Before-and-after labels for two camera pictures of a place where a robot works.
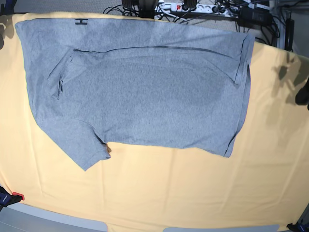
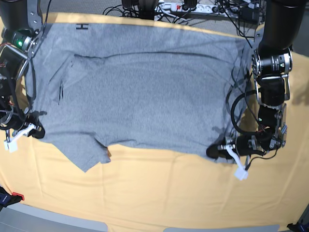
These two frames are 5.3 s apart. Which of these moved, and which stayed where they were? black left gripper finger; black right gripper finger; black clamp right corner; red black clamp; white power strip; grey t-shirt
Moved: black left gripper finger; grey t-shirt; black right gripper finger
Stayed: black clamp right corner; white power strip; red black clamp
